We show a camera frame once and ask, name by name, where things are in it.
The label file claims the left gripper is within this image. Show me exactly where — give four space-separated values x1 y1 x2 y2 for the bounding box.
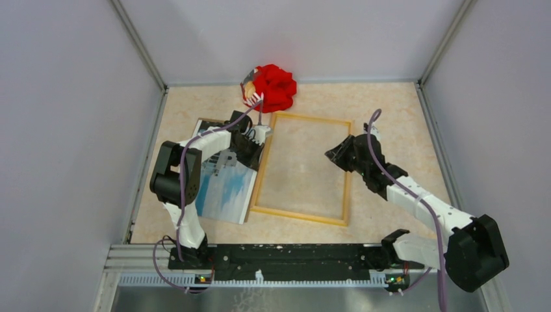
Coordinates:
231 136 265 172

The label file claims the yellow wooden picture frame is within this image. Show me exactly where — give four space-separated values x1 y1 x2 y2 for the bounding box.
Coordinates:
250 112 353 227

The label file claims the building photo print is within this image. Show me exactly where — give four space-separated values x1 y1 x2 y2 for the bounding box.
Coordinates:
189 119 259 225

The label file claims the brown cardboard backing board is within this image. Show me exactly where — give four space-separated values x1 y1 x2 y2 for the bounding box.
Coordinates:
198 118 226 128

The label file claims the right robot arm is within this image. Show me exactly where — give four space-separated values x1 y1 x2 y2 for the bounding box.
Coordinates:
324 134 509 293

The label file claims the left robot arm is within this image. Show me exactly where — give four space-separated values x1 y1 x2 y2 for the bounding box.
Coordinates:
149 110 272 269

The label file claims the red crumpled cloth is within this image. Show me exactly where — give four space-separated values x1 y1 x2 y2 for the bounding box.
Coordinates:
240 64 298 114

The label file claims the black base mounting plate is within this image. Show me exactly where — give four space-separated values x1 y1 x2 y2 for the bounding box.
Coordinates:
168 244 404 281

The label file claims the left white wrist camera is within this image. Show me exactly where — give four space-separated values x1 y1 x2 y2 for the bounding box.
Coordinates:
250 125 273 144

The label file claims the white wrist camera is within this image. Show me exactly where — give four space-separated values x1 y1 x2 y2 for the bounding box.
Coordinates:
250 125 273 144
363 123 381 141

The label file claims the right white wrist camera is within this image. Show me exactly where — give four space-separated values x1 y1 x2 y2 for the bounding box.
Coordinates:
363 123 381 141

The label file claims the aluminium front rail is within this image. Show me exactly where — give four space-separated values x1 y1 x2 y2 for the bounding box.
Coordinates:
92 242 511 312

